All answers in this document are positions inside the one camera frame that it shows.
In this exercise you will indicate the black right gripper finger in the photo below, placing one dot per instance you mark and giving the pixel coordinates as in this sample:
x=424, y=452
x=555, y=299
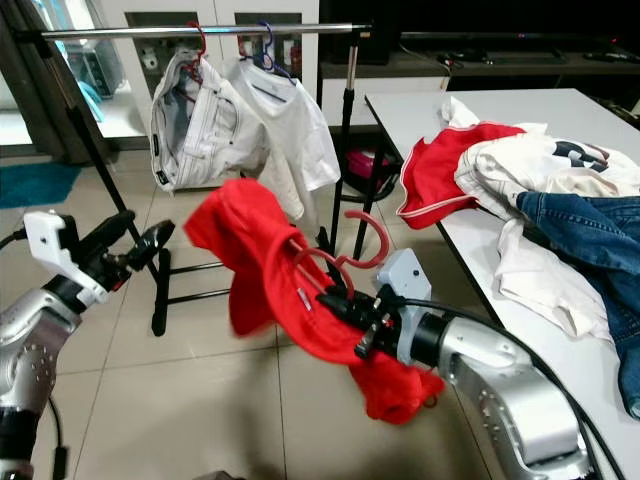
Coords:
x=352, y=313
x=350, y=299

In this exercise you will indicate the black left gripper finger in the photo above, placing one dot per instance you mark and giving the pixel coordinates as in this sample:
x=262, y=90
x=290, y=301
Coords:
x=152, y=245
x=108, y=233

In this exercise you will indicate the red plastic hanger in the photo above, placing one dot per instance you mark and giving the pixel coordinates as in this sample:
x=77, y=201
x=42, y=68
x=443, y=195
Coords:
x=387, y=243
x=203, y=42

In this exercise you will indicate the red garment with white stitching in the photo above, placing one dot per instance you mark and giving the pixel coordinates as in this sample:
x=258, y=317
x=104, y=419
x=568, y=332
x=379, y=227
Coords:
x=260, y=260

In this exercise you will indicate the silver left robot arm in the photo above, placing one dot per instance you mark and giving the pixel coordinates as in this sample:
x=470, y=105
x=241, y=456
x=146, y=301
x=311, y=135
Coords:
x=40, y=350

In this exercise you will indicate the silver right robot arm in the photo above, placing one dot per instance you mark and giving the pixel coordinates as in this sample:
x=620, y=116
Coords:
x=500, y=390

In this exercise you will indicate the purple plastic hanger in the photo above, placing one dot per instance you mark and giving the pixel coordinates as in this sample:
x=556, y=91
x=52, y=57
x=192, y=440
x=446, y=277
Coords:
x=268, y=40

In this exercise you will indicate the teal floor mat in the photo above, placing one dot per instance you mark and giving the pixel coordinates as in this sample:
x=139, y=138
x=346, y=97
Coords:
x=35, y=185

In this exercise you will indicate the white denim jeans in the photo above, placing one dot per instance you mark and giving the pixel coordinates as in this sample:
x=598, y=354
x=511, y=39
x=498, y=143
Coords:
x=210, y=130

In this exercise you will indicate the grey curtain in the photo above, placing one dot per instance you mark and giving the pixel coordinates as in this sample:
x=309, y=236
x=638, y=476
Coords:
x=40, y=100

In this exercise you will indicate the red garment with white trim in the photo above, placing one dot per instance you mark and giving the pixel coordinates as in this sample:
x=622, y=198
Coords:
x=435, y=170

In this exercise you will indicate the plain white shirt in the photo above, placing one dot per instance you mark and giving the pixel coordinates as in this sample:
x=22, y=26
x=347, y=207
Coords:
x=540, y=280

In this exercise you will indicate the translucent tank with blue tube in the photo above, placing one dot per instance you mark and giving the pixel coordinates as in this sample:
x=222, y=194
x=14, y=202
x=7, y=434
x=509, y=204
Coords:
x=95, y=65

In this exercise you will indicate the white t-shirt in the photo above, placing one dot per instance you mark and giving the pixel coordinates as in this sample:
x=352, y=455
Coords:
x=295, y=130

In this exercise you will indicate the crumpled white cloth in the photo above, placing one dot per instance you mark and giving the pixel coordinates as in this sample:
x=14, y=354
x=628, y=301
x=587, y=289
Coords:
x=460, y=112

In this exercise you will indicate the white glass-door cabinet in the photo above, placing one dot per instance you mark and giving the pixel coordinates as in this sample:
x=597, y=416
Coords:
x=220, y=12

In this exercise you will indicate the black television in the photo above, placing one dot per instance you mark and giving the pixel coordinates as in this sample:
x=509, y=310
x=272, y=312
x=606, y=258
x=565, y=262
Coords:
x=480, y=15

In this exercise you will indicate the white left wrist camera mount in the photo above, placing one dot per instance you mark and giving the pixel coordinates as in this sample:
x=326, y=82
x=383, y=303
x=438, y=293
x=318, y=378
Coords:
x=50, y=243

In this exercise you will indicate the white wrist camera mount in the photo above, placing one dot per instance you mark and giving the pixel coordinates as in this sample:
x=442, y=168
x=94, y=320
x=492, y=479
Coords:
x=50, y=243
x=405, y=272

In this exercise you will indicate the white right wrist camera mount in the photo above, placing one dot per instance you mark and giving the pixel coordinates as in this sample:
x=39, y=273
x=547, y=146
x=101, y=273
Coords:
x=405, y=272

